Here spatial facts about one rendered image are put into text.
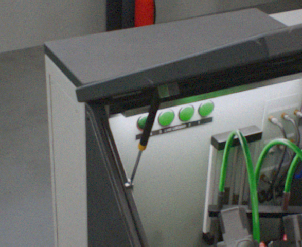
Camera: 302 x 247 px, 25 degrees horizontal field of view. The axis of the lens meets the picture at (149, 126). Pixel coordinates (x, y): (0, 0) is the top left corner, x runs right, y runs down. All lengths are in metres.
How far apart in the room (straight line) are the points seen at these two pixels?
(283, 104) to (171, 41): 0.36
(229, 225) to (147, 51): 0.63
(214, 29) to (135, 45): 0.26
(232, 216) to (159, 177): 0.49
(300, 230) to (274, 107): 0.49
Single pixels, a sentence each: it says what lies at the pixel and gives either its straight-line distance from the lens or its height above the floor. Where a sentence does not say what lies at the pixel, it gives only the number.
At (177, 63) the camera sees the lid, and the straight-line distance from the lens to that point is 1.12.
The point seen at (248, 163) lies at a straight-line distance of 1.51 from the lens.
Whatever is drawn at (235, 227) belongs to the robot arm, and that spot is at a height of 1.39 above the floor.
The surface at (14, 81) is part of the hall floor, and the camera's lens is 5.08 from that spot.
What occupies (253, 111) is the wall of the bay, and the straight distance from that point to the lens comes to 1.88.
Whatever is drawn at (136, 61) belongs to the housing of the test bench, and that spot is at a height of 1.50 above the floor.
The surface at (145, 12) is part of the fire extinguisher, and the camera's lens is 5.34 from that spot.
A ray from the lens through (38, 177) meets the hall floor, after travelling 3.95.
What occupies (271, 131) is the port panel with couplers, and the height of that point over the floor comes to 1.25.
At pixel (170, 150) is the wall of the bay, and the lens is 1.78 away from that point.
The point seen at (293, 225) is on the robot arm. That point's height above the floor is 1.29.
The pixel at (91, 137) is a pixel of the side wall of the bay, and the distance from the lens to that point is 1.63.
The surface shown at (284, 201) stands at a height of 1.13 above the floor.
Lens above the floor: 2.21
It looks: 30 degrees down
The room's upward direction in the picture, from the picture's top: 2 degrees clockwise
